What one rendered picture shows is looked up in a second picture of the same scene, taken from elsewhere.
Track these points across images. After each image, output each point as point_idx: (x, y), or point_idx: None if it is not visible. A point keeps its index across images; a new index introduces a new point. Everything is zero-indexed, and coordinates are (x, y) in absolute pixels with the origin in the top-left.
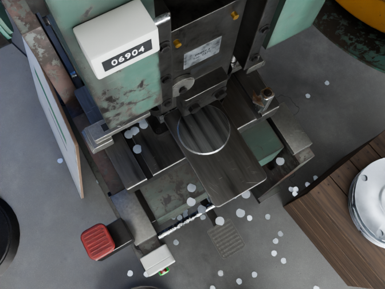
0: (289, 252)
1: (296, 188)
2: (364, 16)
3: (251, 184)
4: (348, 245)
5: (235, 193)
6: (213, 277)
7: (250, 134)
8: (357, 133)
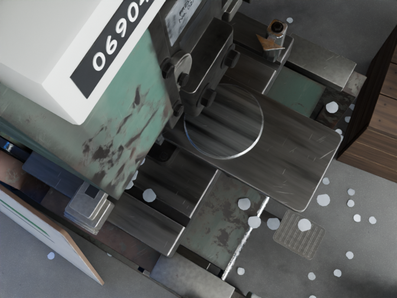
0: (373, 207)
1: (338, 130)
2: None
3: (327, 156)
4: None
5: (314, 180)
6: (307, 285)
7: (275, 95)
8: (368, 31)
